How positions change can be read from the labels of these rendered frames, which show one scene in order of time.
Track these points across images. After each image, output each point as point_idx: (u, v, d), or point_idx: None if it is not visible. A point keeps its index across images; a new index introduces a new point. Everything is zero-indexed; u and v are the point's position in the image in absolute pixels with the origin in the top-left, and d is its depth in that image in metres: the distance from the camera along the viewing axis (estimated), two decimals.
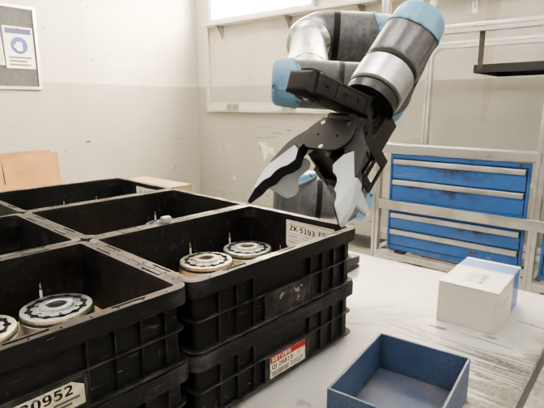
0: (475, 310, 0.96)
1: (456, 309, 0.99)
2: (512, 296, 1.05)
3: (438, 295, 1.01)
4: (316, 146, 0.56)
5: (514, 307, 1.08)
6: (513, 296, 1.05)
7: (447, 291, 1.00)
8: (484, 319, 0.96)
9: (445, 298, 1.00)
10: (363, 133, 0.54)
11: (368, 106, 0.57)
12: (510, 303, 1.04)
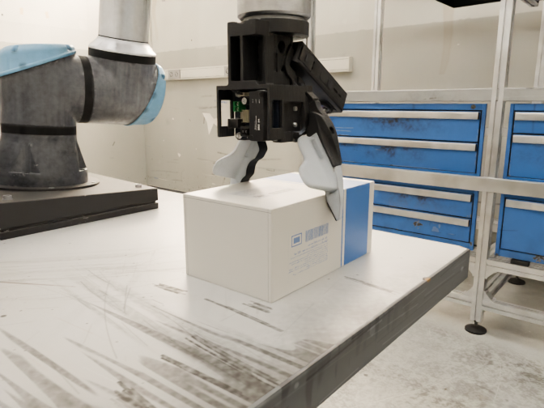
0: (239, 251, 0.45)
1: (212, 252, 0.48)
2: (347, 234, 0.53)
3: (184, 226, 0.50)
4: None
5: (359, 256, 0.56)
6: (351, 235, 0.54)
7: (195, 214, 0.48)
8: (252, 269, 0.44)
9: (194, 230, 0.49)
10: None
11: None
12: (341, 247, 0.53)
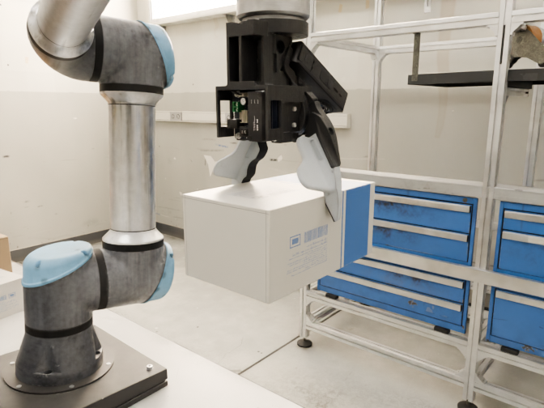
0: (237, 252, 0.45)
1: (210, 252, 0.48)
2: (347, 235, 0.53)
3: (184, 227, 0.50)
4: None
5: (359, 257, 0.56)
6: (351, 235, 0.54)
7: (194, 215, 0.48)
8: (251, 270, 0.44)
9: (193, 231, 0.49)
10: None
11: None
12: (341, 248, 0.53)
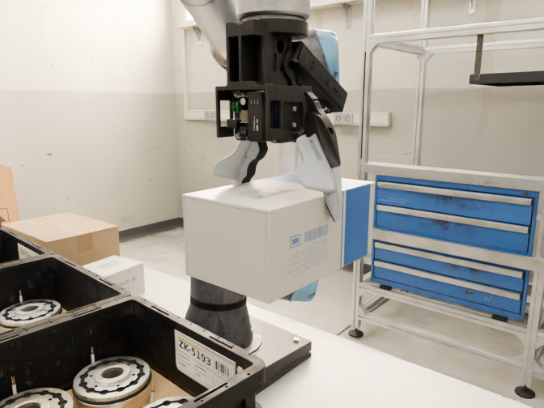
0: (237, 252, 0.45)
1: (210, 252, 0.48)
2: (347, 235, 0.53)
3: (184, 227, 0.50)
4: None
5: (359, 257, 0.56)
6: (351, 235, 0.54)
7: (194, 215, 0.48)
8: (251, 270, 0.44)
9: (193, 231, 0.49)
10: None
11: None
12: (341, 248, 0.53)
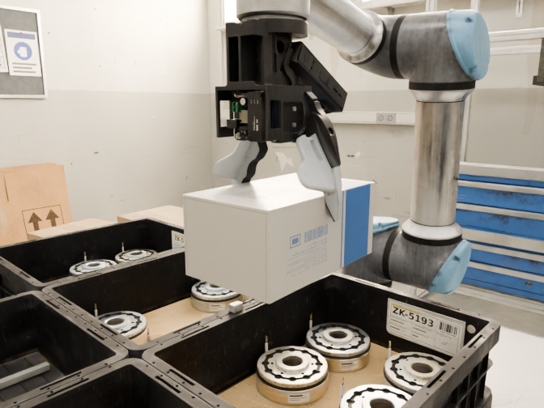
0: (237, 252, 0.45)
1: (211, 252, 0.48)
2: (347, 235, 0.53)
3: (184, 227, 0.50)
4: None
5: (359, 257, 0.56)
6: (351, 235, 0.54)
7: (194, 215, 0.48)
8: (251, 270, 0.44)
9: (193, 231, 0.49)
10: None
11: None
12: (341, 248, 0.53)
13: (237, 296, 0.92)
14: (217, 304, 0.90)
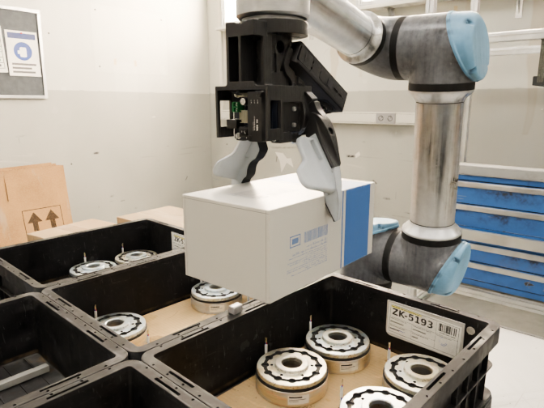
0: (237, 252, 0.45)
1: (210, 252, 0.48)
2: (347, 235, 0.53)
3: (184, 227, 0.50)
4: None
5: (359, 257, 0.56)
6: (351, 235, 0.54)
7: (194, 215, 0.48)
8: (251, 270, 0.44)
9: (193, 231, 0.49)
10: None
11: None
12: (341, 248, 0.53)
13: (237, 297, 0.92)
14: (217, 305, 0.90)
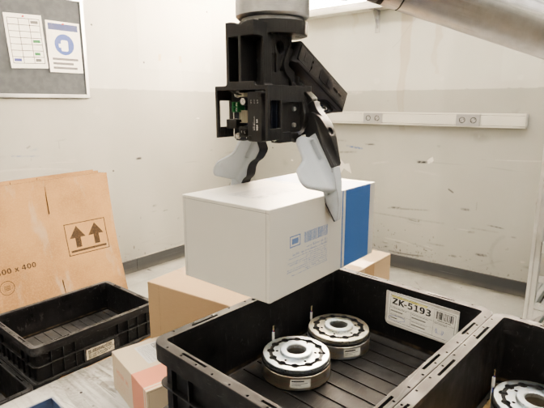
0: (237, 252, 0.45)
1: (210, 252, 0.48)
2: (347, 235, 0.53)
3: (184, 227, 0.50)
4: None
5: (359, 257, 0.56)
6: (351, 235, 0.54)
7: (194, 215, 0.48)
8: (251, 270, 0.44)
9: (193, 231, 0.49)
10: None
11: None
12: (341, 248, 0.53)
13: None
14: None
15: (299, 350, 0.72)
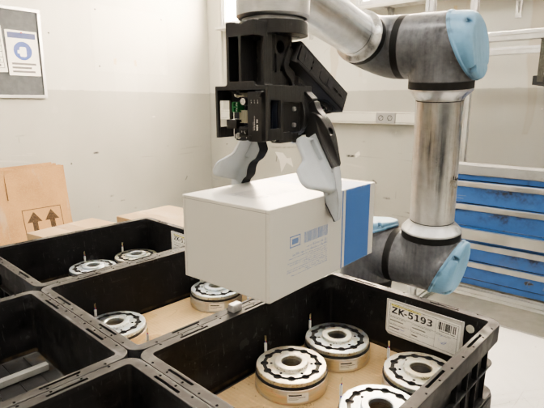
0: (237, 252, 0.45)
1: (210, 252, 0.48)
2: (347, 235, 0.53)
3: (184, 227, 0.50)
4: None
5: (359, 257, 0.56)
6: (351, 235, 0.54)
7: (194, 215, 0.48)
8: (251, 270, 0.44)
9: (193, 231, 0.49)
10: None
11: None
12: (341, 248, 0.53)
13: (236, 296, 0.92)
14: (217, 303, 0.90)
15: None
